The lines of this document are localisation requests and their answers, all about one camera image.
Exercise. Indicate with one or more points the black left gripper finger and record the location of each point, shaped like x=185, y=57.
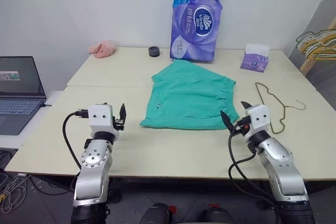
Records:
x=123, y=113
x=105, y=103

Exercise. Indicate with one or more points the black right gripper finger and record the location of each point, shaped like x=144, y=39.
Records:
x=228, y=123
x=246, y=105

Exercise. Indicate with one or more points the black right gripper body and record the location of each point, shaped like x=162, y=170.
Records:
x=241, y=127

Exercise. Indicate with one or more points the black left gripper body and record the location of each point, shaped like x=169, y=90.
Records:
x=118, y=125

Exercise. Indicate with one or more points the green shorts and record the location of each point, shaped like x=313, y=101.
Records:
x=189, y=95

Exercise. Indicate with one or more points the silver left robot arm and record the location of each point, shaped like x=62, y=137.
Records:
x=92, y=161

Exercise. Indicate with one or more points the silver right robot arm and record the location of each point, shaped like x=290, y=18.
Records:
x=278, y=161

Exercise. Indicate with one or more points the small purple tissue pack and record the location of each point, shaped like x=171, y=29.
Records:
x=253, y=61

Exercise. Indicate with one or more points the pink fluffy cloth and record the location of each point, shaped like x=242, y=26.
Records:
x=103, y=49

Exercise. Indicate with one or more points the wooden clothes rack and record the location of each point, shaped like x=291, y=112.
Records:
x=308, y=66

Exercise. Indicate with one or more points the rack of hangers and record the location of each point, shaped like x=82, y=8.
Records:
x=315, y=52

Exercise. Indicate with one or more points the grey laptop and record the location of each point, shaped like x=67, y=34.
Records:
x=18, y=103

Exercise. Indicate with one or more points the dark rounded shape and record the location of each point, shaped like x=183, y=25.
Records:
x=218, y=216
x=155, y=214

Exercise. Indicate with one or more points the large purple tissue pack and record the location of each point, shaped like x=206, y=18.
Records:
x=197, y=24

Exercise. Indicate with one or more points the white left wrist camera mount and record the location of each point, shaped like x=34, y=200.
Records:
x=99, y=119

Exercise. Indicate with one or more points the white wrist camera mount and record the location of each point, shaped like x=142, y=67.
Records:
x=99, y=119
x=258, y=119

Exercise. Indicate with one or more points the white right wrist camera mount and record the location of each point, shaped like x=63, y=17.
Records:
x=258, y=119

